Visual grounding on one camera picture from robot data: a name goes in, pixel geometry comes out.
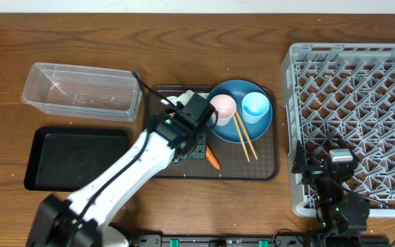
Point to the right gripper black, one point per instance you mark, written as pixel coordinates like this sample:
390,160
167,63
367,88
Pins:
313,172

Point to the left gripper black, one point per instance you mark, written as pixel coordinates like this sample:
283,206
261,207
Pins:
201,154

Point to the orange carrot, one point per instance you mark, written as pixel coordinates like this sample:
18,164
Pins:
211,158

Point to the white tissue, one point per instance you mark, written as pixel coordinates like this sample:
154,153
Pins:
178,102

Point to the pink cup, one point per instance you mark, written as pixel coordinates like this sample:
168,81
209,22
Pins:
225,106

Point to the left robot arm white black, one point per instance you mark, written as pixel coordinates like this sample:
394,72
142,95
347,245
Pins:
83,219

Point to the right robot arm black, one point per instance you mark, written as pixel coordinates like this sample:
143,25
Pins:
343,216

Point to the grey dishwasher rack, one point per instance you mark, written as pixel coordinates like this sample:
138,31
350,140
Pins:
344,90

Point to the black waste tray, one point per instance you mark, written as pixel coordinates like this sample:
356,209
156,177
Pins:
67,159

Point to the brown serving tray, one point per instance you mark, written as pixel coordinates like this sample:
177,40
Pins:
224,142

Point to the wooden chopstick left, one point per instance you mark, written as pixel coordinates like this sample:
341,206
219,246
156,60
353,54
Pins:
236,121

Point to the wooden chopstick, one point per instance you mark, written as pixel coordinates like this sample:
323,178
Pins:
236,121
246,134

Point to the wooden chopstick right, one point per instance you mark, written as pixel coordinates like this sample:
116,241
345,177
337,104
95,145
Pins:
246,134

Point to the dark blue plate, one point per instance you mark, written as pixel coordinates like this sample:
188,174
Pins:
238,89

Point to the light blue cup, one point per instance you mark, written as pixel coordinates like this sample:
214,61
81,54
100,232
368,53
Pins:
254,107

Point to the clear plastic bin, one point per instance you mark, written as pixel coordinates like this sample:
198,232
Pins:
85,92

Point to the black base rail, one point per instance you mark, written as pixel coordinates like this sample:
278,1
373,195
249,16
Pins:
277,241

